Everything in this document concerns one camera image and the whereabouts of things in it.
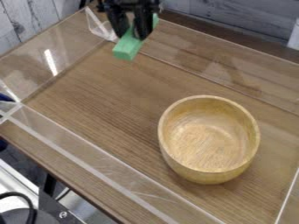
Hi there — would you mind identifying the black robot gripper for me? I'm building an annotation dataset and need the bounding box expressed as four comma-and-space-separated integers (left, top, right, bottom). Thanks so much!
98, 0, 162, 40

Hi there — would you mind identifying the green rectangular block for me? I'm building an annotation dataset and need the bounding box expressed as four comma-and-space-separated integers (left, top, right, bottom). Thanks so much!
111, 12, 162, 62

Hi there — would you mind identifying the brown wooden bowl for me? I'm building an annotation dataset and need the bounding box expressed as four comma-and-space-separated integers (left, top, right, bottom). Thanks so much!
158, 95, 261, 185

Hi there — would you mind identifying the blue object at left edge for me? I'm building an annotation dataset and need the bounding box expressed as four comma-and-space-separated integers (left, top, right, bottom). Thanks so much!
0, 92, 15, 152

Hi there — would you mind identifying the clear acrylic tray wall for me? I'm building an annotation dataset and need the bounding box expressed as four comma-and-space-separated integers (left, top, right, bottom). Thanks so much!
0, 12, 299, 224

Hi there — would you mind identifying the black metal bracket with screw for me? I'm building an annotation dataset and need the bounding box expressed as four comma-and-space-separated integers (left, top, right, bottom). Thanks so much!
39, 191, 87, 224

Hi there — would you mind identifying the black cable at bottom left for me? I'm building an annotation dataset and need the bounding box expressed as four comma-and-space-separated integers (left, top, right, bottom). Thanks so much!
0, 191, 38, 224

